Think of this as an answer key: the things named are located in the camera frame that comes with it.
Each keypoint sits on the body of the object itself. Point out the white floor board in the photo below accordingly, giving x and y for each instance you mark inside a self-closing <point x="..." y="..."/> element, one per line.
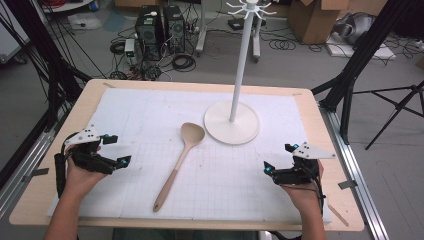
<point x="383" y="52"/>

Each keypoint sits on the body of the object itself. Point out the cardboard box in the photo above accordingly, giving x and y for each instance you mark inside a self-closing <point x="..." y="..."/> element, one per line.
<point x="311" y="21"/>

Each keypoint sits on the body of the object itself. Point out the black computer tower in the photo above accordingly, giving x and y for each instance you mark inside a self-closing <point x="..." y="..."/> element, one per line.
<point x="174" y="28"/>
<point x="148" y="33"/>

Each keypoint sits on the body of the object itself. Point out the round white table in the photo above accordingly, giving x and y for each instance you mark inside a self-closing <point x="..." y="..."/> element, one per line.
<point x="66" y="6"/>

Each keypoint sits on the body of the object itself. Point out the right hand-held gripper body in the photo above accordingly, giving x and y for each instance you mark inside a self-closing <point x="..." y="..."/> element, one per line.
<point x="310" y="151"/>

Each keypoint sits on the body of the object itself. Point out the person's left hand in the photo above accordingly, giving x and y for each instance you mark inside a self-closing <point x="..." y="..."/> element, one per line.
<point x="80" y="180"/>

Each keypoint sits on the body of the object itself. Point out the aluminium rail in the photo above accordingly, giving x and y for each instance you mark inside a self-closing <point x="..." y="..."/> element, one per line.
<point x="355" y="160"/>
<point x="23" y="173"/>

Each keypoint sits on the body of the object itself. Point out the grey tape strip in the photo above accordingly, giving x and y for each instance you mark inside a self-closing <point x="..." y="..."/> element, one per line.
<point x="38" y="172"/>
<point x="347" y="184"/>

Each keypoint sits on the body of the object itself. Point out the person's right hand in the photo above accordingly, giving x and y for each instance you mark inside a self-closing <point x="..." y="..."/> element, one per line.
<point x="306" y="196"/>

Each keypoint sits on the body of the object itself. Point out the white stand leg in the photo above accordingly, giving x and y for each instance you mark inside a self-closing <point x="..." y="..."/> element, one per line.
<point x="201" y="33"/>
<point x="256" y="46"/>

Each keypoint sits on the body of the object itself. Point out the thin wooden stick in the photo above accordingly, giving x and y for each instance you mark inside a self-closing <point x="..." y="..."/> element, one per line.
<point x="338" y="215"/>

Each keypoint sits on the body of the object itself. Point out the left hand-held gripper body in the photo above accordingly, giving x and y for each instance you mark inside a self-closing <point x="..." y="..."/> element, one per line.
<point x="87" y="136"/>

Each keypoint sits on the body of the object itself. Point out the small white device box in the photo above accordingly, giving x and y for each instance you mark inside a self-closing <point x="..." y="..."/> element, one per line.
<point x="130" y="46"/>

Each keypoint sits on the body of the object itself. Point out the wooden spoon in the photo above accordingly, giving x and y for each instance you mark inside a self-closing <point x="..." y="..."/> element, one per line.
<point x="191" y="134"/>

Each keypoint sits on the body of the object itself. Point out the black tripod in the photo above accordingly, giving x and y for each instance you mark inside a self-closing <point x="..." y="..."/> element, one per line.
<point x="396" y="106"/>

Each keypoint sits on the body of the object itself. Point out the flat black box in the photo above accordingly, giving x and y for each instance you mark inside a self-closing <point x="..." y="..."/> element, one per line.
<point x="237" y="23"/>

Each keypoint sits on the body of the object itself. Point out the grey bag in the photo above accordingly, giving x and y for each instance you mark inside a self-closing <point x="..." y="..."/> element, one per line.
<point x="355" y="26"/>

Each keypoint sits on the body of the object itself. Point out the white hook rack stand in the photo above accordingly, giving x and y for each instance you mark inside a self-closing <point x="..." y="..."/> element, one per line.
<point x="230" y="131"/>

